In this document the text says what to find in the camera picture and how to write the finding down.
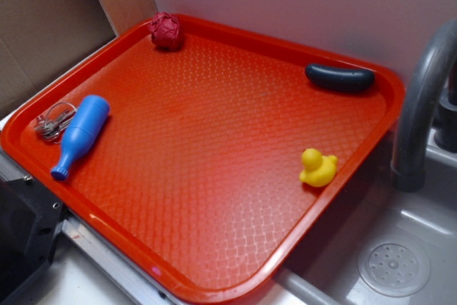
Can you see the dark green plastic pickle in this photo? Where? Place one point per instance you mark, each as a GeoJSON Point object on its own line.
{"type": "Point", "coordinates": [339, 79]}

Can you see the red plastic tray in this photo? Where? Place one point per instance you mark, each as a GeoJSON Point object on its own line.
{"type": "Point", "coordinates": [195, 174]}

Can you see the yellow rubber duck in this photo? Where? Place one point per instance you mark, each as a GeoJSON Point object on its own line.
{"type": "Point", "coordinates": [318, 169]}

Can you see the red crumpled ball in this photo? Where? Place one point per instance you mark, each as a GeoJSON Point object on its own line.
{"type": "Point", "coordinates": [166, 31]}

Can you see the blue plastic bottle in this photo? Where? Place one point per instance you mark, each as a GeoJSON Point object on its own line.
{"type": "Point", "coordinates": [81, 134]}

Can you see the silver key bunch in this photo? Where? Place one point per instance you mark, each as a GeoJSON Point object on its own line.
{"type": "Point", "coordinates": [52, 125]}

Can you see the grey toy faucet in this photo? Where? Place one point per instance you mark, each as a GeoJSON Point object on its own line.
{"type": "Point", "coordinates": [430, 96]}

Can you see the grey toy sink basin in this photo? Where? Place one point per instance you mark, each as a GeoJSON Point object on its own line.
{"type": "Point", "coordinates": [377, 245]}

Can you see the brown cardboard panel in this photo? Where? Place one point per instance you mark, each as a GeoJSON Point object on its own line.
{"type": "Point", "coordinates": [42, 39]}

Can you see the black metal bracket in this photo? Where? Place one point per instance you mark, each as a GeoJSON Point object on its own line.
{"type": "Point", "coordinates": [30, 220]}

